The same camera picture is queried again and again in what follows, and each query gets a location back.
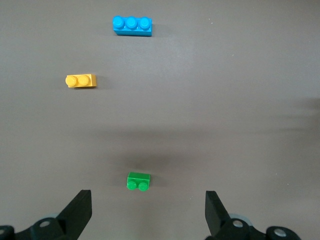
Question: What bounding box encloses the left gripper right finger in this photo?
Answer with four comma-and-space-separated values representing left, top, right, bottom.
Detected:
204, 190, 300, 240

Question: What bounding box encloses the yellow two-stud block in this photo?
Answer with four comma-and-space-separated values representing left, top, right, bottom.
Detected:
64, 73, 98, 89

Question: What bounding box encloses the green two-stud block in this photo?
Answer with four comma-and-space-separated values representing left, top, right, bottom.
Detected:
126, 171, 152, 192

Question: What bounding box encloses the blue three-stud block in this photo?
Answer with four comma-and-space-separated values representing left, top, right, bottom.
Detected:
112, 15, 153, 38

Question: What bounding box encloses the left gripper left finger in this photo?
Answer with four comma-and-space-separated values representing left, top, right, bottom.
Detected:
0, 189, 93, 240

